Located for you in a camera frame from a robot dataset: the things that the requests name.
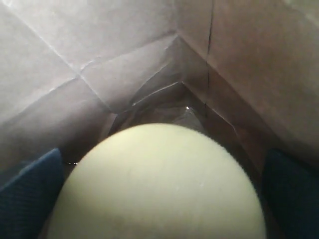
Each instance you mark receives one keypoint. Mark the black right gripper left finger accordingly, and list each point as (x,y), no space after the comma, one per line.
(28,192)

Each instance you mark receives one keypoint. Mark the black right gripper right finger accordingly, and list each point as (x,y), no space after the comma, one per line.
(291,189)

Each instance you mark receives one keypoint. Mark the clear jar yellow lid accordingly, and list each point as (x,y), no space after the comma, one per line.
(179,177)

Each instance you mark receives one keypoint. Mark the brown paper bag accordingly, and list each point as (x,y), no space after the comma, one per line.
(73,72)

